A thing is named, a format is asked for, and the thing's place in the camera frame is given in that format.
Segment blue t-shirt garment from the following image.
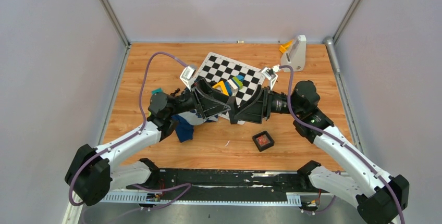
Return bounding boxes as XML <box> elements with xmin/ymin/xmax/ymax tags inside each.
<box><xmin>172</xmin><ymin>110</ymin><xmax>218</xmax><ymax>143</ymax></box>

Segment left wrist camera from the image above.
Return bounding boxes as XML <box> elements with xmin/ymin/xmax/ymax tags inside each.
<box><xmin>179</xmin><ymin>65</ymin><xmax>196</xmax><ymax>90</ymax></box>

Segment yellow triangle toy block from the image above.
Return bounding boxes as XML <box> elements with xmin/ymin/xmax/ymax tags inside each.
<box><xmin>212</xmin><ymin>81</ymin><xmax>232</xmax><ymax>96</ymax></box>

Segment black square display box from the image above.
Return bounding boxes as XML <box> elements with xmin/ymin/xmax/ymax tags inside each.
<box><xmin>227</xmin><ymin>96</ymin><xmax>238</xmax><ymax>125</ymax></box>

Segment white wedge stand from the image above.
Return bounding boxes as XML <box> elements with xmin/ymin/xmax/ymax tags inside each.
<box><xmin>280</xmin><ymin>35</ymin><xmax>307</xmax><ymax>72</ymax></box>

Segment black chess piece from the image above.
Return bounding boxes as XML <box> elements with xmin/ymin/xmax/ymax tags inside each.
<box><xmin>170</xmin><ymin>88</ymin><xmax>181</xmax><ymax>97</ymax></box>

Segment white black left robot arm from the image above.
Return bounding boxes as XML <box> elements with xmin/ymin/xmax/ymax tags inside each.
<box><xmin>65</xmin><ymin>79</ymin><xmax>236</xmax><ymax>206</ymax></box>

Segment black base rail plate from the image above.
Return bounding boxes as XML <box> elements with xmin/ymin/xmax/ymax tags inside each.
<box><xmin>141</xmin><ymin>168</ymin><xmax>320</xmax><ymax>202</ymax></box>

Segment teal toy block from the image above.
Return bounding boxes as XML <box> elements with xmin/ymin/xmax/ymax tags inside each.
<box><xmin>152</xmin><ymin>88</ymin><xmax>163</xmax><ymax>95</ymax></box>

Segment black white chessboard mat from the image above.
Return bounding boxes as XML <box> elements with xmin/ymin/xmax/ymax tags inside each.
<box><xmin>194</xmin><ymin>52</ymin><xmax>265</xmax><ymax>106</ymax></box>

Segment stacked coloured toy blocks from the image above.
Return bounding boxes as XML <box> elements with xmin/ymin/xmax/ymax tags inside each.
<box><xmin>225</xmin><ymin>75</ymin><xmax>244</xmax><ymax>96</ymax></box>

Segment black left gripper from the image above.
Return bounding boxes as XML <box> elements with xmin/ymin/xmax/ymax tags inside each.
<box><xmin>167</xmin><ymin>78</ymin><xmax>232</xmax><ymax>119</ymax></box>

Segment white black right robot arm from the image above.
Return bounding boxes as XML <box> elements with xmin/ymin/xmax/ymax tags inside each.
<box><xmin>228</xmin><ymin>81</ymin><xmax>410</xmax><ymax>223</ymax></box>

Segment orange plastic piece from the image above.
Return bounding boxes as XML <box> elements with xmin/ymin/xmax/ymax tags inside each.
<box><xmin>279</xmin><ymin>39</ymin><xmax>294</xmax><ymax>54</ymax></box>

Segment grey corner pipe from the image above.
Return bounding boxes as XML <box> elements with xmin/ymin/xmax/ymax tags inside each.
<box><xmin>324</xmin><ymin>36</ymin><xmax>341</xmax><ymax>80</ymax></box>

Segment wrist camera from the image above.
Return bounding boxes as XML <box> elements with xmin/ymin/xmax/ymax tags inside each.
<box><xmin>260</xmin><ymin>65</ymin><xmax>280</xmax><ymax>90</ymax></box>
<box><xmin>179</xmin><ymin>65</ymin><xmax>196</xmax><ymax>90</ymax></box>

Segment red leaf brooch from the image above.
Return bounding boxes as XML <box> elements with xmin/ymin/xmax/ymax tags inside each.
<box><xmin>257</xmin><ymin>136</ymin><xmax>270</xmax><ymax>146</ymax></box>

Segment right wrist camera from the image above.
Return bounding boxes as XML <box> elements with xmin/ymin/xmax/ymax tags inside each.
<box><xmin>260</xmin><ymin>65</ymin><xmax>280</xmax><ymax>90</ymax></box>

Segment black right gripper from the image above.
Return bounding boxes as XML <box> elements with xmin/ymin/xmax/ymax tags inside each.
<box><xmin>234</xmin><ymin>84</ymin><xmax>302</xmax><ymax>124</ymax></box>

